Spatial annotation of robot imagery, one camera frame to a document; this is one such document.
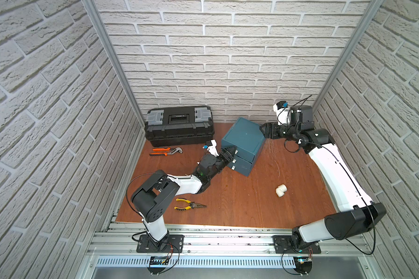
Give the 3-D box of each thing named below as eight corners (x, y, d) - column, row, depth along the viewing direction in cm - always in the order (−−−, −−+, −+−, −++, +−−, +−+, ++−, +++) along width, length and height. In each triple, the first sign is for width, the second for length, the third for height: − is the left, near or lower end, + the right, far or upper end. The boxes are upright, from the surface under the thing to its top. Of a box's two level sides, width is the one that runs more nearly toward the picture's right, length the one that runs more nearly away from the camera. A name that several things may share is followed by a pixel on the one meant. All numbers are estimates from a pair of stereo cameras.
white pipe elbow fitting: (279, 198, 89) (281, 195, 86) (273, 191, 92) (274, 188, 89) (287, 192, 91) (289, 189, 89) (280, 185, 94) (282, 182, 91)
